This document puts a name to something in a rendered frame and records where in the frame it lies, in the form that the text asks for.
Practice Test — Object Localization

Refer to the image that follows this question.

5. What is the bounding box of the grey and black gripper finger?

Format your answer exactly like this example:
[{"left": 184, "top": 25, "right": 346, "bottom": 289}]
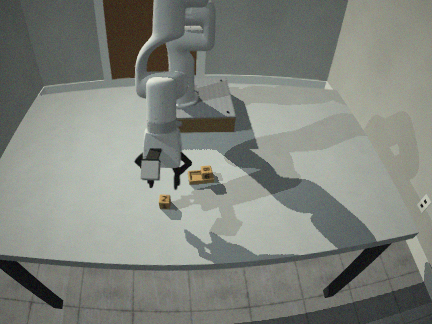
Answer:
[
  {"left": 135, "top": 152, "right": 154, "bottom": 188},
  {"left": 172, "top": 152, "right": 192, "bottom": 190}
]

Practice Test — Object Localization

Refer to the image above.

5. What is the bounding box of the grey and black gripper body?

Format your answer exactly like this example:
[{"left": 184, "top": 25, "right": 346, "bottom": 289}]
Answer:
[{"left": 143, "top": 128, "right": 182, "bottom": 168}]

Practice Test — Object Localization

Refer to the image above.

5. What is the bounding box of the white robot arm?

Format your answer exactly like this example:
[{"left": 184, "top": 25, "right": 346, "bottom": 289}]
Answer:
[{"left": 135, "top": 0, "right": 216, "bottom": 181}]

